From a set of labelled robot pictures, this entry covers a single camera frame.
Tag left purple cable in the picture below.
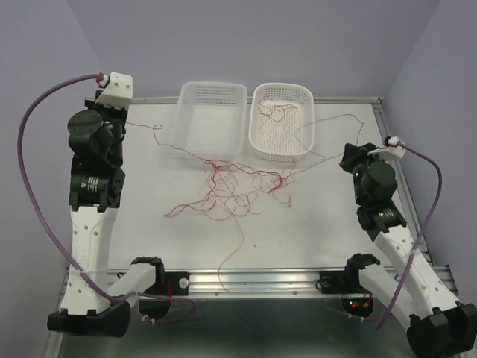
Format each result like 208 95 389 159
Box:
19 74 196 324

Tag aluminium rail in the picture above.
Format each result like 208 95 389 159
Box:
372 100 437 266
61 265 459 299

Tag translucent white perforated basket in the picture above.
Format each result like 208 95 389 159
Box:
170 81 247 158

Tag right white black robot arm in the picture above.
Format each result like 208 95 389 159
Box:
340 136 476 357

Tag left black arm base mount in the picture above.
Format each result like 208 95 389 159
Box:
130 257 190 297

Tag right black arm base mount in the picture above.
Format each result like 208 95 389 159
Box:
315 254 380 295

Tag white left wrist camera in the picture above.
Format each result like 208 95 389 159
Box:
95 72 133 110

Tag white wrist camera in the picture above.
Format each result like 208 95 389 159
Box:
367 136 405 161
95 72 133 110

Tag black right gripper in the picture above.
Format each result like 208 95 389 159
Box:
340 142 388 206

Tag aluminium front rail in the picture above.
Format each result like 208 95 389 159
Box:
61 265 459 299

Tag red wire bundle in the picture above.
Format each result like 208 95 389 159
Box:
124 113 365 294

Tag white perforated plastic basket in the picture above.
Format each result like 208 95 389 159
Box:
248 83 315 163

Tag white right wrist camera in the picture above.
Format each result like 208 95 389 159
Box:
367 136 405 161

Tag red wire in basket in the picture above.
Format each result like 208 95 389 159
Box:
259 95 299 122

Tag aluminium right side rail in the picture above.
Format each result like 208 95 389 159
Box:
372 100 437 266

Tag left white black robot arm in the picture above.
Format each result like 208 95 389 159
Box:
47 99 166 337

